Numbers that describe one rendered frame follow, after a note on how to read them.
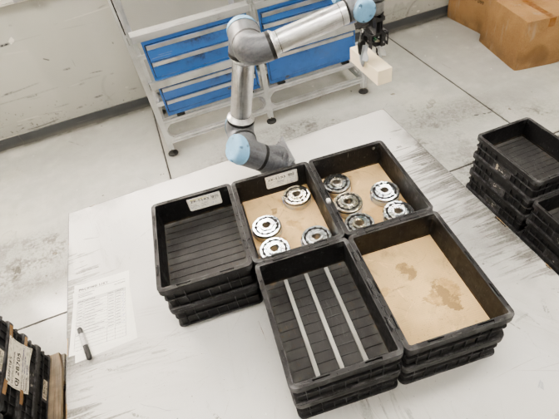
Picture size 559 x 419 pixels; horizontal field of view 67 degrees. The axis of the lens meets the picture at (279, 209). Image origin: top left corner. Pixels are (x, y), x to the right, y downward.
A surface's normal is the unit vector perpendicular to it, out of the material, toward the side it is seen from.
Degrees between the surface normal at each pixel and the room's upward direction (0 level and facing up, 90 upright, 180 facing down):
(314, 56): 90
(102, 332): 0
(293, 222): 0
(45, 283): 0
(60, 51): 90
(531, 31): 89
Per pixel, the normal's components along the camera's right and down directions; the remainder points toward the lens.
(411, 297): -0.14, -0.69
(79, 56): 0.33, 0.65
